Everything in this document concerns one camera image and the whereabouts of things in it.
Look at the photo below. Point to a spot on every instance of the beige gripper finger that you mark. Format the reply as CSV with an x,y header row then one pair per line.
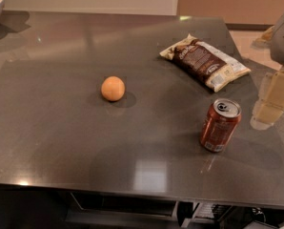
x,y
266,36
270,104

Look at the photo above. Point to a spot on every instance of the orange fruit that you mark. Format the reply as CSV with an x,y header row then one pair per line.
x,y
113,88

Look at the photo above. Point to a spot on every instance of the brown chip bag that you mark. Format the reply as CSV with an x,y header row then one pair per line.
x,y
206,63

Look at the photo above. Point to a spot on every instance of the open drawer under counter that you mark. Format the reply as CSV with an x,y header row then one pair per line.
x,y
119,210

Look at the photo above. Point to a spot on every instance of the red coke can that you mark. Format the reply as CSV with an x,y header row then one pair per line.
x,y
221,120

